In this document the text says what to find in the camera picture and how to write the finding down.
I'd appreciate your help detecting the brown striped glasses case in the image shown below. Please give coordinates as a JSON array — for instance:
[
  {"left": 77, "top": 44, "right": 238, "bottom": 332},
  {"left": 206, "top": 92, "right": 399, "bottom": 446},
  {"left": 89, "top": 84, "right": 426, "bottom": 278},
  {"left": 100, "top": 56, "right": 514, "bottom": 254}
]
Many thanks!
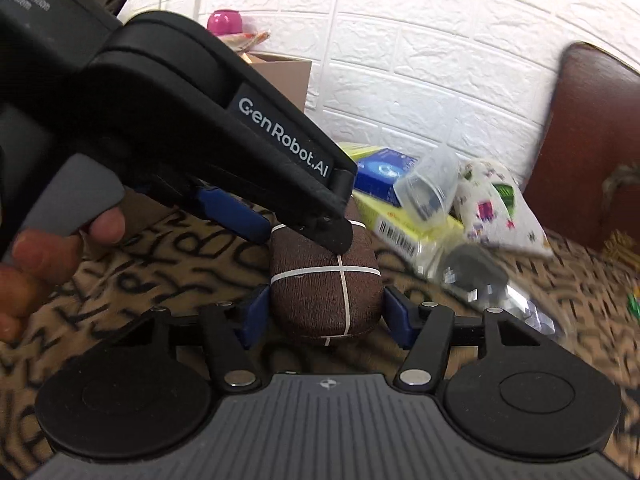
[{"left": 269, "top": 202, "right": 384, "bottom": 346}]

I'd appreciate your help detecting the blue medicine box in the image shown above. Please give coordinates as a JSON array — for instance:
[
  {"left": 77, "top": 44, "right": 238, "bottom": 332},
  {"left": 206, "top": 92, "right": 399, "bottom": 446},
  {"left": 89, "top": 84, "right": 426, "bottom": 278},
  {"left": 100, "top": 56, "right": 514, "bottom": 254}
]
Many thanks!
[{"left": 354, "top": 148, "right": 418, "bottom": 207}]

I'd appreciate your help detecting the clear plastic container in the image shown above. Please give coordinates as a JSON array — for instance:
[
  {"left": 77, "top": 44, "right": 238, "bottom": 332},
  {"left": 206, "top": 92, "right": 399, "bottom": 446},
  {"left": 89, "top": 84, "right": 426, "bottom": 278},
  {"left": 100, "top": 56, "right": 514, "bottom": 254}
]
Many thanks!
[{"left": 394, "top": 145, "right": 460, "bottom": 230}]

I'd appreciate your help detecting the person's left hand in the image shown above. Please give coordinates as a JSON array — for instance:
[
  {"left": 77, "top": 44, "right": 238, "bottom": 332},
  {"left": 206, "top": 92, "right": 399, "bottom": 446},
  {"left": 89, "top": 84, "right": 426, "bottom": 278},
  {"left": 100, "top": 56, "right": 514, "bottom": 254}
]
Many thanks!
[{"left": 0, "top": 207, "right": 126, "bottom": 344}]

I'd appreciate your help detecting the flat yellow medicine box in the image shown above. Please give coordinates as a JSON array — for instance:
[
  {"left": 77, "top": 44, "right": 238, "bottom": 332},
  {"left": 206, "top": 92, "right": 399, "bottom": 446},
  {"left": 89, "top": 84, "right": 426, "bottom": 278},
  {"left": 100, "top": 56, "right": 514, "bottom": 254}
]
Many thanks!
[{"left": 352, "top": 191, "right": 463, "bottom": 276}]

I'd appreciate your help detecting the black item in plastic bag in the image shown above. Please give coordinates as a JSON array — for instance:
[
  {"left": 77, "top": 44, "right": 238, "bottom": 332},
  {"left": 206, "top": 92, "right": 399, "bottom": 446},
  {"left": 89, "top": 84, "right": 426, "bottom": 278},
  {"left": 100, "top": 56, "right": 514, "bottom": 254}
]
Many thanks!
[{"left": 435, "top": 244, "right": 567, "bottom": 342}]

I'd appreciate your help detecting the letter pattern table mat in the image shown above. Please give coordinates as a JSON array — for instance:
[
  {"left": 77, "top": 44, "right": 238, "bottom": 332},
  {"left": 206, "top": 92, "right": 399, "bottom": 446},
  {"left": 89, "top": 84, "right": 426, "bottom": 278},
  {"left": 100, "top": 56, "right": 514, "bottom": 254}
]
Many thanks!
[{"left": 1, "top": 211, "right": 639, "bottom": 479}]

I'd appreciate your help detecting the yellow-green medicine box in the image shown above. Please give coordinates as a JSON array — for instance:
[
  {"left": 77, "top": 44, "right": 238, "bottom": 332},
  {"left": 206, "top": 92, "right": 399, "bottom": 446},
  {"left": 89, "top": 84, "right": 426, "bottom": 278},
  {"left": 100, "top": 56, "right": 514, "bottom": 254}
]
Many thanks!
[{"left": 338, "top": 142, "right": 383, "bottom": 162}]

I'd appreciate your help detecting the white patterned fabric pouch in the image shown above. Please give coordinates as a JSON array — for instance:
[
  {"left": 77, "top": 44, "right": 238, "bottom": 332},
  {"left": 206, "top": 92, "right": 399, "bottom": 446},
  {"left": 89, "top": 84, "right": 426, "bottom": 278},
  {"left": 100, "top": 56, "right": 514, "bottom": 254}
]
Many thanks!
[{"left": 454, "top": 159, "right": 553, "bottom": 258}]

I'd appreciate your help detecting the pink thermos bottle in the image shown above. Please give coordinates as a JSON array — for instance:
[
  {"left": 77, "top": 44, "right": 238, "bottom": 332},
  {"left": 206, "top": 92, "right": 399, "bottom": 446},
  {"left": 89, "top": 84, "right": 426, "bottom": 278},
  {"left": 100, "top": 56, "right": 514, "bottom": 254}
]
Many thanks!
[{"left": 206, "top": 9, "right": 243, "bottom": 36}]

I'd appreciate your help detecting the brown cardboard box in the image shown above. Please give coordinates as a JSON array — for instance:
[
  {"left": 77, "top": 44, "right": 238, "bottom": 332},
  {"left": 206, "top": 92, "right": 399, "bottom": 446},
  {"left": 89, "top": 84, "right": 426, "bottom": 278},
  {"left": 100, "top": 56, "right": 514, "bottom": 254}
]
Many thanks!
[{"left": 241, "top": 52, "right": 312, "bottom": 112}]

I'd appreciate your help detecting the tan snack packet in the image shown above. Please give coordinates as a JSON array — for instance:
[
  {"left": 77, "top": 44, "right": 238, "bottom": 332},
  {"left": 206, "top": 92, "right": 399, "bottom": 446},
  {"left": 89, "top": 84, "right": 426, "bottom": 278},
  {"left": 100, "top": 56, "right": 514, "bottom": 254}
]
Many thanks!
[{"left": 219, "top": 32, "right": 270, "bottom": 54}]

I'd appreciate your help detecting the feather shuttlecock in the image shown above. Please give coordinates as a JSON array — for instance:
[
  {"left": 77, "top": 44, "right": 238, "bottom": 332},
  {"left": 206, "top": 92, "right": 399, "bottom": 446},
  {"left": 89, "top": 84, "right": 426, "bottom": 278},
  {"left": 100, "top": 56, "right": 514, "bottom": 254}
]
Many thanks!
[{"left": 602, "top": 162, "right": 640, "bottom": 321}]

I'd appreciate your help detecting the dark wooden chair back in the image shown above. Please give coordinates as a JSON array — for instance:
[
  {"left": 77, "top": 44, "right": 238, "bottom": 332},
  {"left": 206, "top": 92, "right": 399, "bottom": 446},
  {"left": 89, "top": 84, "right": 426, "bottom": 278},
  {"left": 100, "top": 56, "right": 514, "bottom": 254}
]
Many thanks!
[{"left": 524, "top": 42, "right": 639, "bottom": 249}]

